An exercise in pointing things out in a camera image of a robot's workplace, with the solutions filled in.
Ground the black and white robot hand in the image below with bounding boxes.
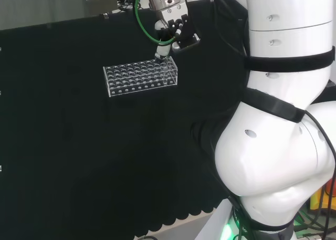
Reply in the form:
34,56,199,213
154,3,202,61

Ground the clear test tube rack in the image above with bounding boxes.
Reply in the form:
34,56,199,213
102,56,179,98

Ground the grey metal box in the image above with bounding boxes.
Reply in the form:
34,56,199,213
82,0,118,17

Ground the black bench cloth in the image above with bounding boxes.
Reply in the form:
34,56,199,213
0,0,250,240

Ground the yellow stop button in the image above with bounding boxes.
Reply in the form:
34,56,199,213
309,179,336,212

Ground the green cable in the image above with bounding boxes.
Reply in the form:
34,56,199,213
133,0,182,47

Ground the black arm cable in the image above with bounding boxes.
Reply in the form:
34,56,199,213
303,110,336,183

